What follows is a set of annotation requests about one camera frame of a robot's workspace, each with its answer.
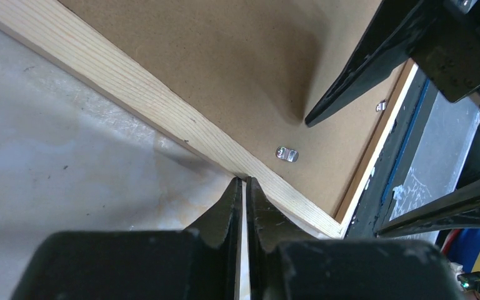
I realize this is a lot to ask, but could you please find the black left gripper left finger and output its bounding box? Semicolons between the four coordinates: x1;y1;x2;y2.
12;177;243;299

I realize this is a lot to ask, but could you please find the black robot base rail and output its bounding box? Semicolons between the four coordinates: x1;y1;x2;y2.
346;71;480;239

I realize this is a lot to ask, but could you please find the silver metal retaining clip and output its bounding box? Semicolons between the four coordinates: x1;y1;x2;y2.
276;146;299;163

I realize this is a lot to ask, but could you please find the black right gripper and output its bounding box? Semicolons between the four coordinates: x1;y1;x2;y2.
304;1;480;128

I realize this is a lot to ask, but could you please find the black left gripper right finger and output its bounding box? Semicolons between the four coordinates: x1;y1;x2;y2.
246;177;464;299

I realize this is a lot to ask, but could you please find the brown cardboard backing board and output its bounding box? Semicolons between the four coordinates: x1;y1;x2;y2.
64;1;400;216

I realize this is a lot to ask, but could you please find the light wooden picture frame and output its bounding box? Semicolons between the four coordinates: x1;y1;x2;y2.
0;1;418;238

